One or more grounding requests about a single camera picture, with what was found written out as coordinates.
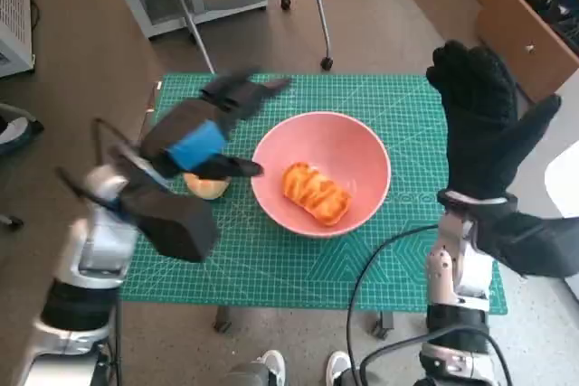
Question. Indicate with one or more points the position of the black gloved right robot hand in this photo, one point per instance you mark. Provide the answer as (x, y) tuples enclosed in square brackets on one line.
[(484, 142)]

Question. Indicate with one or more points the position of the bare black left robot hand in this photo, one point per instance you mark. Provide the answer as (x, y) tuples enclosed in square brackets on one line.
[(190, 133)]

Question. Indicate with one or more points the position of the round toy bread bun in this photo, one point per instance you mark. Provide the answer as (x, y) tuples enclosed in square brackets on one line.
[(208, 189)]

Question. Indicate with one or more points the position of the pink bowl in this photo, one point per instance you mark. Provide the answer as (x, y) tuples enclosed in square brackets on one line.
[(362, 155)]

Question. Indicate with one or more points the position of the rectangular striped toy bread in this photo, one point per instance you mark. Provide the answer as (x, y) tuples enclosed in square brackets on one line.
[(316, 194)]

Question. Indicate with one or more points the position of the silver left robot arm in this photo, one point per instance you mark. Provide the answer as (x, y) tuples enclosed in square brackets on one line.
[(99, 241)]

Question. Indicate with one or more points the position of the white rounded object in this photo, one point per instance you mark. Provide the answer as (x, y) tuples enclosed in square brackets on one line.
[(565, 178)]

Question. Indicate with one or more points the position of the green cutting mat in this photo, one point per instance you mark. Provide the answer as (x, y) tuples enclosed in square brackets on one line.
[(280, 268)]

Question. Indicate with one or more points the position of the person's foot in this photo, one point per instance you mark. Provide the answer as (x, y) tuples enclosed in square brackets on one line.
[(13, 130)]

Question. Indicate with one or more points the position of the black table leg caster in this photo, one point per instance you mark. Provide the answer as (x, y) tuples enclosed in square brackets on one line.
[(222, 320), (383, 325)]

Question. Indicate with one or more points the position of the black caster wheel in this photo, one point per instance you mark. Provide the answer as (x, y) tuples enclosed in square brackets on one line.
[(13, 219)]

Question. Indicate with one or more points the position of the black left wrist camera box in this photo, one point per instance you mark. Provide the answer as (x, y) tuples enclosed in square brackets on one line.
[(176, 223)]

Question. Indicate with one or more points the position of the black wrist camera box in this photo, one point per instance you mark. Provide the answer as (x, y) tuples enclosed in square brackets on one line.
[(534, 241), (176, 223)]

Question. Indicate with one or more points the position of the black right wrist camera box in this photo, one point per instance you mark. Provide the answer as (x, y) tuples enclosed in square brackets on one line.
[(534, 241)]

